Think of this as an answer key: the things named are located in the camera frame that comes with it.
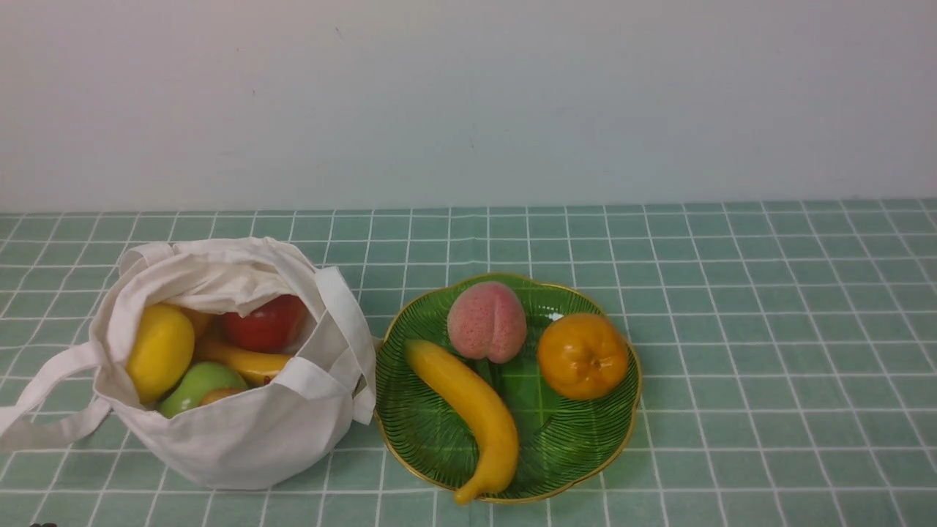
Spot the white cloth tote bag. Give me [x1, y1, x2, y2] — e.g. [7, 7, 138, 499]
[1, 237, 377, 490]

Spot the yellow lemon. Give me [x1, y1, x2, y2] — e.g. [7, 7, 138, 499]
[126, 304, 196, 405]

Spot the yellow banana in bag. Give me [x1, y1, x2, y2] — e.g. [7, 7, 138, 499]
[194, 336, 292, 386]

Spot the pink peach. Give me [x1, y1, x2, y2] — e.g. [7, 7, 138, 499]
[447, 281, 528, 364]

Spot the orange tangerine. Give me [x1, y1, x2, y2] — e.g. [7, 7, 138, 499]
[537, 313, 630, 401]

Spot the green glass leaf plate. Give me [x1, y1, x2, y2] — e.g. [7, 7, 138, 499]
[375, 273, 642, 504]

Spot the yellow banana on plate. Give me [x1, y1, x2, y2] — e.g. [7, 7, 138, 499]
[403, 340, 520, 506]

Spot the red apple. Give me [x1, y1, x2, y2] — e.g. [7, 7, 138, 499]
[220, 296, 308, 354]

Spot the brown pear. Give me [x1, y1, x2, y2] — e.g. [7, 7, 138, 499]
[198, 387, 245, 407]

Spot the green apple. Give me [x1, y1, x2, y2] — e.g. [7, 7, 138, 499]
[157, 362, 248, 418]

